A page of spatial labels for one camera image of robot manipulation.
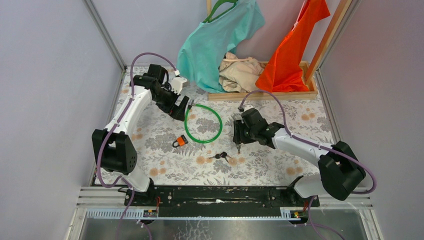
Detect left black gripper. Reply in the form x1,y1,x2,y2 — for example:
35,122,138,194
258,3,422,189
151,84,188,121

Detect green cable lock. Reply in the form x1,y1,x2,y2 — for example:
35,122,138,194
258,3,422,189
184,98,223,145

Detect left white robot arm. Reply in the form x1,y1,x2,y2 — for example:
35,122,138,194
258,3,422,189
91,64,189,206

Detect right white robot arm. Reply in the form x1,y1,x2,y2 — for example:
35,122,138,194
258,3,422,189
232,108,367,206

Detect black headed keys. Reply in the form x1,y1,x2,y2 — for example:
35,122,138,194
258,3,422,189
208,151,229,163

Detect orange black small padlock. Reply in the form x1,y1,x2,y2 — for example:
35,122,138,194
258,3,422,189
172,135,188,148

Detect floral table mat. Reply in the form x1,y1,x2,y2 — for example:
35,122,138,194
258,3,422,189
94,65,334,187

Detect beige crumpled cloth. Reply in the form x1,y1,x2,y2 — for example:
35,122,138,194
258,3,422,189
218,52,266,93

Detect teal shirt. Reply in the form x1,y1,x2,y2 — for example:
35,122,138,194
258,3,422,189
176,0,265,94

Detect orange shirt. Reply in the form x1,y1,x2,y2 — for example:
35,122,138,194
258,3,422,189
255,0,331,93

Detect green clothes hanger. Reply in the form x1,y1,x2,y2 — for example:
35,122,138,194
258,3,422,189
202,0,238,24

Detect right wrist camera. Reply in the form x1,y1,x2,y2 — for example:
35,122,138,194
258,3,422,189
237,104,254,114

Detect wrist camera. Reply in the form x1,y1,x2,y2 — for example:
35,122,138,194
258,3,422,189
169,70,189,94
237,104,254,114

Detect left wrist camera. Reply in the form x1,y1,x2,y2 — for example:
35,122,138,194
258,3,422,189
169,70,189,94

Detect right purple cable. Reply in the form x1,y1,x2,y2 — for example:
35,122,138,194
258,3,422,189
239,90,378,240

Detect purple cable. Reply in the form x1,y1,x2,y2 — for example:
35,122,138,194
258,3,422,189
96,52,181,240
239,90,378,240

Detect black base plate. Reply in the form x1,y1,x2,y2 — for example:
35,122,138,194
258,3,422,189
124,185,310,217

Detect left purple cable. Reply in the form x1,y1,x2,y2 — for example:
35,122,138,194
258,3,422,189
96,52,181,240

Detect wooden tray frame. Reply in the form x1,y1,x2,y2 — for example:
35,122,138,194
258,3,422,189
207,61,318,102

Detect white slotted cable duct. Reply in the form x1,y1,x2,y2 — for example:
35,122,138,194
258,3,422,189
85,208,301,222

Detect wooden post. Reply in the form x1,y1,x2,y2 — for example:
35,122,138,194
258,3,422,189
304,0,352,86

